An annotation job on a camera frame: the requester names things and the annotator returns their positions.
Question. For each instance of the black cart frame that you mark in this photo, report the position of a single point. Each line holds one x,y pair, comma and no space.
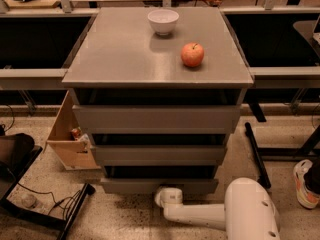
17,154

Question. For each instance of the grey drawer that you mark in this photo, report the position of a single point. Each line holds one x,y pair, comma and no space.
135,119
199,179
158,155

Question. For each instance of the white sneaker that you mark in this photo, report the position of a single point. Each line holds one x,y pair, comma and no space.
305,197

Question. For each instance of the black stand base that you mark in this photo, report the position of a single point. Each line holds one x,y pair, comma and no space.
309,150

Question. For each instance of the cardboard box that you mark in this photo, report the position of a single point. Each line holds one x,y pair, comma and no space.
73,154

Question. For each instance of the clear plastic bottle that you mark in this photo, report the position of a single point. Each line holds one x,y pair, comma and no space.
31,202

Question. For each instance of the white ceramic bowl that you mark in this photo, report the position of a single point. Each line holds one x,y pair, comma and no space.
163,21

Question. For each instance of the grey middle drawer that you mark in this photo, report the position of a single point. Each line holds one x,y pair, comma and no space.
158,155

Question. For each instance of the grey bottom drawer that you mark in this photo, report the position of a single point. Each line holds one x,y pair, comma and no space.
199,179

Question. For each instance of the grey top drawer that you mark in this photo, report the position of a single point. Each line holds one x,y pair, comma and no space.
135,119

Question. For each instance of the red apple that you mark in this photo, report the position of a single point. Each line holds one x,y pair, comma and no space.
192,54

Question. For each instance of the grey drawer cabinet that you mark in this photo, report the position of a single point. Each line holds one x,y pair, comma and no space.
124,62

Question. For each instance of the red snack packet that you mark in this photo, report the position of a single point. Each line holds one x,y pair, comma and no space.
76,133

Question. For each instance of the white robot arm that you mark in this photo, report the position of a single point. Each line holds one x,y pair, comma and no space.
247,213

